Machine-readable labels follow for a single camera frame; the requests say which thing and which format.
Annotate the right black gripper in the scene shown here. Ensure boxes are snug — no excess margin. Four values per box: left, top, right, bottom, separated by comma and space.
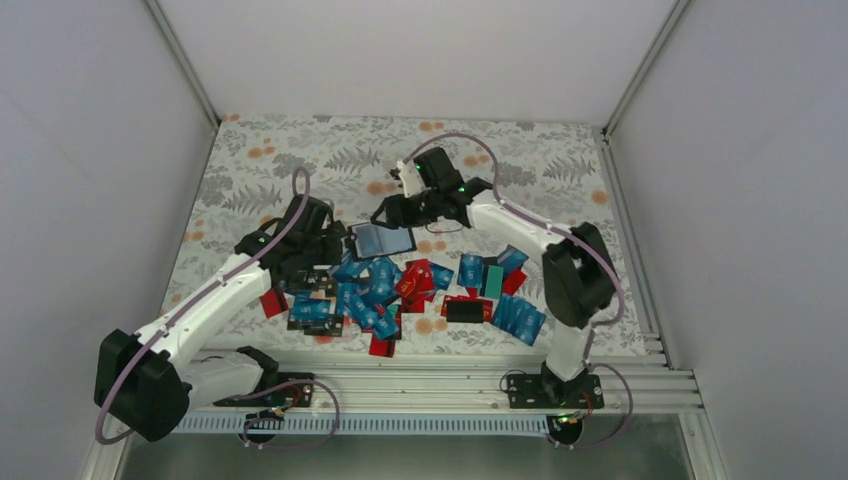
371, 188, 441, 230

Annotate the black leather card holder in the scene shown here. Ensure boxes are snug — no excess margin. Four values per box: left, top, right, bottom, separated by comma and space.
346, 223, 417, 260

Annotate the red VIP card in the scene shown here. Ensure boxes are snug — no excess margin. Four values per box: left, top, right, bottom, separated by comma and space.
394, 259, 436, 303

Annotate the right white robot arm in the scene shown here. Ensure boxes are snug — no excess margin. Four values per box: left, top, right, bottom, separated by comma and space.
370, 147, 624, 407

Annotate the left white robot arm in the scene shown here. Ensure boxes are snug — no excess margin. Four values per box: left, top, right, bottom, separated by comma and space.
94, 194, 344, 445

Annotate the red card far left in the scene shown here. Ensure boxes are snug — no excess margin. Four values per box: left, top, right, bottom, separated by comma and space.
259, 287, 289, 319

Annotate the blue VIP card lower left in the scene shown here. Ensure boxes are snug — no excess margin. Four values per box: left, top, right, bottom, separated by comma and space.
290, 297, 335, 323

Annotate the blue card beside teal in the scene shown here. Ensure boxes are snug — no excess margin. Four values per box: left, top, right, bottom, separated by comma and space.
457, 253, 484, 289

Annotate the red card bottom centre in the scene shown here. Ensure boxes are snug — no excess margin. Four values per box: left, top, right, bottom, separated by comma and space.
368, 335, 397, 358

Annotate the black card on red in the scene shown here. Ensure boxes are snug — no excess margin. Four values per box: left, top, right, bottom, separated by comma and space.
444, 300, 485, 323

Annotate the blue card near teal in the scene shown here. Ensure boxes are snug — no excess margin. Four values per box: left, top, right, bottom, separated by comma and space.
496, 245, 528, 275

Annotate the blue VIP card stack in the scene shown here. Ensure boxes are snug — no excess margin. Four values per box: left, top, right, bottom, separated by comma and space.
491, 294, 547, 346

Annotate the floral table mat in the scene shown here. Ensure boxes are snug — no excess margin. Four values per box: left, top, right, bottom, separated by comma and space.
150, 113, 647, 359

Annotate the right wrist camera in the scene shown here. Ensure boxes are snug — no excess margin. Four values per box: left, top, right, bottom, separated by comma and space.
389, 160, 424, 198

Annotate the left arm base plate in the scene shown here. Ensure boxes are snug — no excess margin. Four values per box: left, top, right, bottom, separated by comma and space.
213, 372, 315, 409

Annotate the grey perforated cable duct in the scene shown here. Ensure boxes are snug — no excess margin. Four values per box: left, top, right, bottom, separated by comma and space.
173, 412, 548, 437

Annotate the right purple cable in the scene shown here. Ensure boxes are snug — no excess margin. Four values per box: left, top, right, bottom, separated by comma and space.
400, 132, 634, 399

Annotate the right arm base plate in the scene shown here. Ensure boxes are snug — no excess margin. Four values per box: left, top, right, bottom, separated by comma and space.
501, 371, 605, 410

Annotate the aluminium rail frame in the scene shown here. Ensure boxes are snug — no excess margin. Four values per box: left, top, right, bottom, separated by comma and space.
109, 334, 705, 415

